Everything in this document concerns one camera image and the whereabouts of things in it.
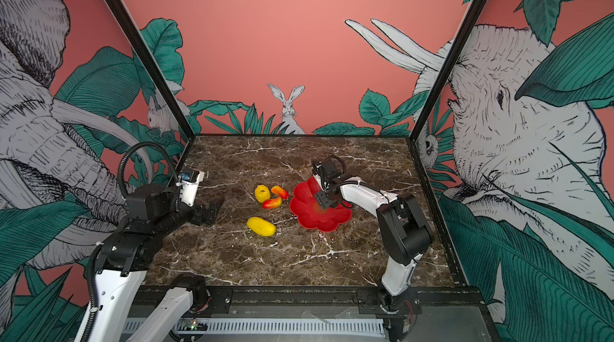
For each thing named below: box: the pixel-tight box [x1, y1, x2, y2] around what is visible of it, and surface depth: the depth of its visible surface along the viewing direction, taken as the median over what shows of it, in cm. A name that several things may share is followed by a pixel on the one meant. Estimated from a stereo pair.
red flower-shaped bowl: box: [289, 175, 353, 233], surface depth 96 cm
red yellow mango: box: [262, 196, 283, 210], surface depth 97 cm
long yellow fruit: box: [246, 216, 277, 238], surface depth 88 cm
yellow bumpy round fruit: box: [254, 184, 272, 204], surface depth 96 cm
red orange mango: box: [271, 185, 290, 200], surface depth 100 cm
